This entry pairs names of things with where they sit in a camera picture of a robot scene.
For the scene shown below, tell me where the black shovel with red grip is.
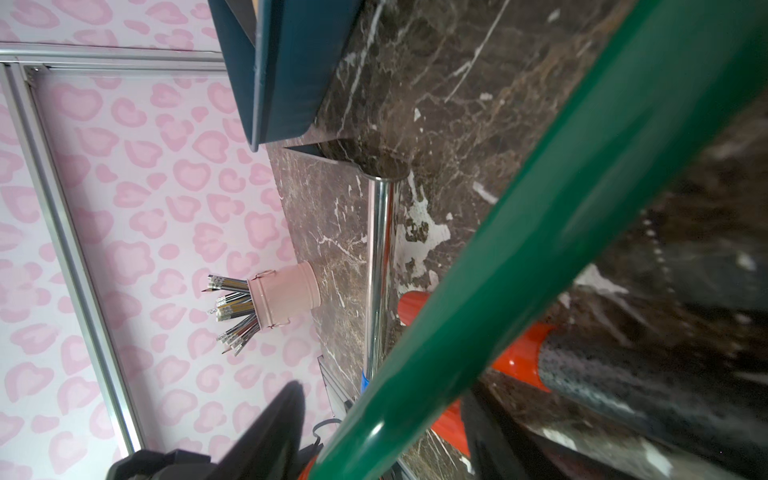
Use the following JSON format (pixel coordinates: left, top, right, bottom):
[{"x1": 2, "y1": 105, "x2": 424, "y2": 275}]
[{"x1": 431, "y1": 400, "x2": 471, "y2": 458}]

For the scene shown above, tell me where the bundle of pens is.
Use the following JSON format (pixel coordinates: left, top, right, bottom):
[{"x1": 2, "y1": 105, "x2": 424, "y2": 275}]
[{"x1": 202, "y1": 274, "x2": 262, "y2": 357}]

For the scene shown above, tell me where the pink pen holder cup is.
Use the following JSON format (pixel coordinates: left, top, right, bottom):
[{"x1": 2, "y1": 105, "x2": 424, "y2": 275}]
[{"x1": 246, "y1": 262, "x2": 322, "y2": 330}]

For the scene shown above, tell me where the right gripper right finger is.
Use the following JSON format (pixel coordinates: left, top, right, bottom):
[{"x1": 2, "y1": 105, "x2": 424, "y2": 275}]
[{"x1": 460, "y1": 383, "x2": 567, "y2": 479}]

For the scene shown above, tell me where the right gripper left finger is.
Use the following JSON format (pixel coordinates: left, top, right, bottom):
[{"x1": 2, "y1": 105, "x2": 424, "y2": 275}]
[{"x1": 207, "y1": 381, "x2": 305, "y2": 480}]

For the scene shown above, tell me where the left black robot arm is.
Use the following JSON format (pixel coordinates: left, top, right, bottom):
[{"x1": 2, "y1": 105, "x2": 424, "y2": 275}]
[{"x1": 106, "y1": 449, "x2": 217, "y2": 480}]

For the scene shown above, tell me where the chrome tool with blue grip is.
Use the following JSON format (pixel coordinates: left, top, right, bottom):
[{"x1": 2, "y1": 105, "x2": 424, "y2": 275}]
[{"x1": 287, "y1": 138, "x2": 410, "y2": 391}]

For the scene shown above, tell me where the green hoe with red grip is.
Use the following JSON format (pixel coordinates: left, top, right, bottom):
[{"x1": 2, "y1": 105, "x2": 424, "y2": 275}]
[{"x1": 310, "y1": 1, "x2": 767, "y2": 479}]

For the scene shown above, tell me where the teal plastic storage box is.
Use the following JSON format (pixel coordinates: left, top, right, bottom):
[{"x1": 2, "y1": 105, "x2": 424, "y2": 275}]
[{"x1": 208, "y1": 0, "x2": 362, "y2": 151}]

